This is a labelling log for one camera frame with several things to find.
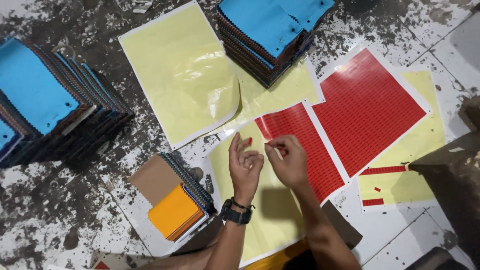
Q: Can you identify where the person's left hand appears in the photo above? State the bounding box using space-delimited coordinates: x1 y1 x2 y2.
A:
229 132 265 205

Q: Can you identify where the nearly empty yellow sticker sheet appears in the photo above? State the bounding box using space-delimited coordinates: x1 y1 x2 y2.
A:
356 65 448 213

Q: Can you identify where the empty yellow backing sheet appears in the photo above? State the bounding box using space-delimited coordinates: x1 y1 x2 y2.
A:
118 0 243 151

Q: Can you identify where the black cord bracelet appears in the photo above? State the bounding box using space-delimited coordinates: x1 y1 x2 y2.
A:
230 197 257 211

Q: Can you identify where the short stack of swatch books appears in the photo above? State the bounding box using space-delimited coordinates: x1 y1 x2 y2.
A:
215 0 336 89

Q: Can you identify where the creased yellow backing sheet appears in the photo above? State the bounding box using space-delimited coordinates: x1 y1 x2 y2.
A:
210 56 325 136

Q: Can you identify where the orange fabric piece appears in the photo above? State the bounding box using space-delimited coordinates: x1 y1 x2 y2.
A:
244 238 313 270

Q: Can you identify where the brown cardboard piece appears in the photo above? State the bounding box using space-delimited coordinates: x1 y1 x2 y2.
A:
320 200 364 250

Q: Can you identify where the half-peeled red sticker sheet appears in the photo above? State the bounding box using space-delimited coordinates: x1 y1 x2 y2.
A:
202 99 351 269

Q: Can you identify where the person's right hand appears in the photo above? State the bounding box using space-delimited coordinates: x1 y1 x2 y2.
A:
264 135 310 190

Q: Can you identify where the black wrist watch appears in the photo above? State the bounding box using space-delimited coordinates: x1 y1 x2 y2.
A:
220 198 254 226

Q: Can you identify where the crumpled white paper scrap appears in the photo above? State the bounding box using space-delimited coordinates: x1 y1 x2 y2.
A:
132 0 154 14

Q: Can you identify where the orange and brown swatch book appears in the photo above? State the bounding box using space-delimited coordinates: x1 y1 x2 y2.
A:
127 151 218 243

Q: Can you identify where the full red sticker sheet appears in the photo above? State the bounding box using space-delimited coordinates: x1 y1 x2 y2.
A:
305 41 434 181

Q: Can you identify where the dark grey block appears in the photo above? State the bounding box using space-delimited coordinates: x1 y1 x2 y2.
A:
405 246 472 270

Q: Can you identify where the long stack of swatch books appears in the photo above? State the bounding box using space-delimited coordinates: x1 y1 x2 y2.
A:
0 35 136 170

